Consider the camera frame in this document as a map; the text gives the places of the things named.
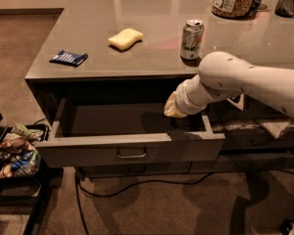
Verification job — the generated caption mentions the black cart frame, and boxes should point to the black cart frame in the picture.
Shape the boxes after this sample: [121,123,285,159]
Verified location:
[0,115,63,235]

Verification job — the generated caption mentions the black tray of snacks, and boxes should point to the black tray of snacks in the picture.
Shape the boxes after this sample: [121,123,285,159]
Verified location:
[0,123,49,179]

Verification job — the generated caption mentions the black white snack bag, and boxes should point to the black white snack bag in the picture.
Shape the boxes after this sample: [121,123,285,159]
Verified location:
[227,94,244,111]

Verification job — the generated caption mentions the yellow sponge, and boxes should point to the yellow sponge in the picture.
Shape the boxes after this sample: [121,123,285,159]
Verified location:
[108,28,144,51]

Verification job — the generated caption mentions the black floor cable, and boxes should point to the black floor cable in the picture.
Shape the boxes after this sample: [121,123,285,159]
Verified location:
[74,171,217,235]

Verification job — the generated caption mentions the blue snack wrapper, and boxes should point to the blue snack wrapper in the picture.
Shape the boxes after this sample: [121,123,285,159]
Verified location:
[50,50,88,68]

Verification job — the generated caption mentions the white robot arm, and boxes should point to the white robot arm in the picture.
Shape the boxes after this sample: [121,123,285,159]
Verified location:
[164,52,294,119]

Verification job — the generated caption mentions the white plastic bag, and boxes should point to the white plastic bag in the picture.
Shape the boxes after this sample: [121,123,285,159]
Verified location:
[258,118,291,139]

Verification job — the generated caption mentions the grey drawer cabinet counter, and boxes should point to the grey drawer cabinet counter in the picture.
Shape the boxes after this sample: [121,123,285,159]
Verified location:
[24,0,294,181]

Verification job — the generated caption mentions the green white soda can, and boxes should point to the green white soda can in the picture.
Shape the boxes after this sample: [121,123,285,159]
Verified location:
[180,19,204,60]

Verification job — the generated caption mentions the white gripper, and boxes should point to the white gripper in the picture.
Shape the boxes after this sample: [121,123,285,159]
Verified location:
[164,75,213,118]

